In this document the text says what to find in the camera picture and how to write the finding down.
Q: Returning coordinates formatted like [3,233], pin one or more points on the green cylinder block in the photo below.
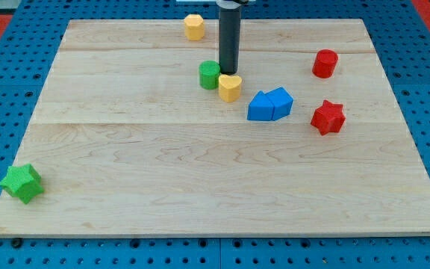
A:
[209,72]

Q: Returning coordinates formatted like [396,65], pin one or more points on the red star block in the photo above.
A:
[328,118]

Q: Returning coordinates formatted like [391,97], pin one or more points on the green star block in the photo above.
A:
[22,182]

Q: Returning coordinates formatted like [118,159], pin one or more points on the yellow heart block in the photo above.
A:
[229,87]

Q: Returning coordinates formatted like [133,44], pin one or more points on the blue pentagon block left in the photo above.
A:
[260,108]

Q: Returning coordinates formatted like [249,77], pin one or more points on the blue pentagon block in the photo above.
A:
[260,108]
[282,102]

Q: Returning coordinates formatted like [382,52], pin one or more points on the blue pentagon block right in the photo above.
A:
[282,102]

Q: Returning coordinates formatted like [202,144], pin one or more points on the wooden board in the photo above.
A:
[128,145]

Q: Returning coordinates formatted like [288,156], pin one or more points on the yellow hexagon block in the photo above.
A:
[194,27]

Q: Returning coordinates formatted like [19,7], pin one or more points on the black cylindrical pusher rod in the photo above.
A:
[229,34]

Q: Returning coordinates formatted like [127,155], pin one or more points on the red cylinder block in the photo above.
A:
[325,63]

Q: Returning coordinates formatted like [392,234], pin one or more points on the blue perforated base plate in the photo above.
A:
[28,47]

